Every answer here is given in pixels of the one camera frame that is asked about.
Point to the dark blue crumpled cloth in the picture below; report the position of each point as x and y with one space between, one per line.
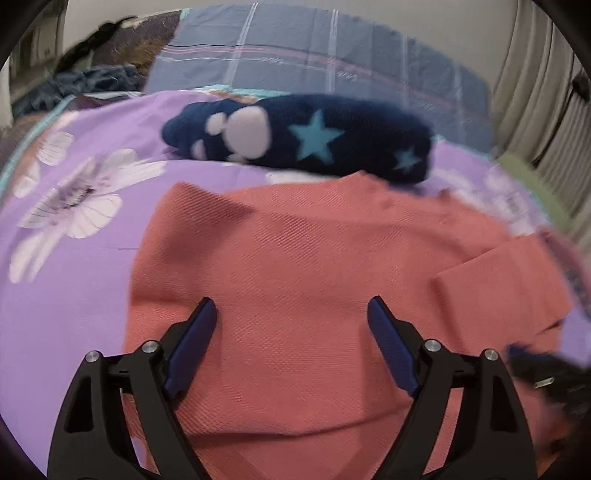
83 83

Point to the black cloth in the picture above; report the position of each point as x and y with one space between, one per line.
87 44

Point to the brown patterned blanket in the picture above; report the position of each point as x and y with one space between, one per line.
143 41

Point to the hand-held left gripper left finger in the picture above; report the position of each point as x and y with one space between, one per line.
194 344

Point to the beige curtain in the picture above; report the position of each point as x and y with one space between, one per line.
535 87

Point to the dark blurred object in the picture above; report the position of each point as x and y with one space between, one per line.
582 85

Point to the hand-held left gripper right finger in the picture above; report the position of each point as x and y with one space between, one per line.
390 346

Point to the navy star print fleece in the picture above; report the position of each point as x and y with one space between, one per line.
369 134

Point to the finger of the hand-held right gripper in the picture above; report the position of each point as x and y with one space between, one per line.
549 369

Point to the coral knit sweater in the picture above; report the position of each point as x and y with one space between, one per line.
295 277

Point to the blue plaid pillow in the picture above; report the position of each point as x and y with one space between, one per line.
295 50

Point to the green pillow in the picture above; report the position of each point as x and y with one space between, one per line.
531 184

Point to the purple floral bedsheet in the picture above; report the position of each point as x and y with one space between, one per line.
69 286

